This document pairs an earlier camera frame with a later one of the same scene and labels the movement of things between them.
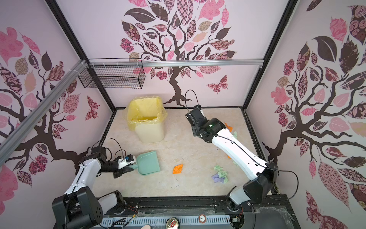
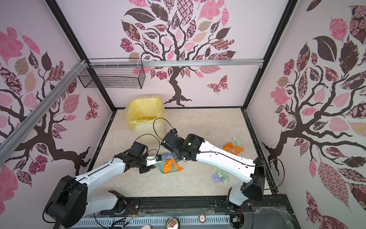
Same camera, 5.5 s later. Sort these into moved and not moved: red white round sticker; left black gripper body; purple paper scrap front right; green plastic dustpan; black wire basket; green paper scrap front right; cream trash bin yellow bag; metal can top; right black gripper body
Moved: left black gripper body; right black gripper body; green plastic dustpan
Not moved: purple paper scrap front right; metal can top; cream trash bin yellow bag; red white round sticker; black wire basket; green paper scrap front right
